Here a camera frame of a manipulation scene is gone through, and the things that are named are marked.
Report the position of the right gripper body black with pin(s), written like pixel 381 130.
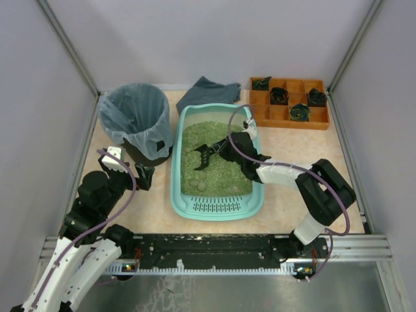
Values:
pixel 224 149

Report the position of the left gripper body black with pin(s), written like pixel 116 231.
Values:
pixel 138 177

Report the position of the black litter scoop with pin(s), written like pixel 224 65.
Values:
pixel 205 153

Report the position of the teal plastic litter box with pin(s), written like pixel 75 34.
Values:
pixel 212 208

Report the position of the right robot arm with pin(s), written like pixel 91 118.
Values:
pixel 325 192

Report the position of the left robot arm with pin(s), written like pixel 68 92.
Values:
pixel 74 240

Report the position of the green cat litter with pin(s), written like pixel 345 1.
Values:
pixel 221 178

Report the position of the orange wooden compartment tray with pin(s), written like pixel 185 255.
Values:
pixel 289 103

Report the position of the black rolled item middle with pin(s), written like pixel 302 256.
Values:
pixel 279 96

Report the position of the black rolled item top-left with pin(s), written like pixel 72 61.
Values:
pixel 261 84

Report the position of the translucent blue bin liner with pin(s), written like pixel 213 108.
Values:
pixel 137 118

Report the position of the grey-blue cloth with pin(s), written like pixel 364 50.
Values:
pixel 205 91

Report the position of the black rolled item lower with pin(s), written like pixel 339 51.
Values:
pixel 299 113

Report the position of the black rolled item right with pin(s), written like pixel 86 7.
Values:
pixel 316 98

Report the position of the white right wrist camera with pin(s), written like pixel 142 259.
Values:
pixel 250 128

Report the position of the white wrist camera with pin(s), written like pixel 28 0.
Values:
pixel 250 128
pixel 113 158

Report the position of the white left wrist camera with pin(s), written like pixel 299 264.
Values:
pixel 113 158

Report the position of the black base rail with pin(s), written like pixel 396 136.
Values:
pixel 240 255

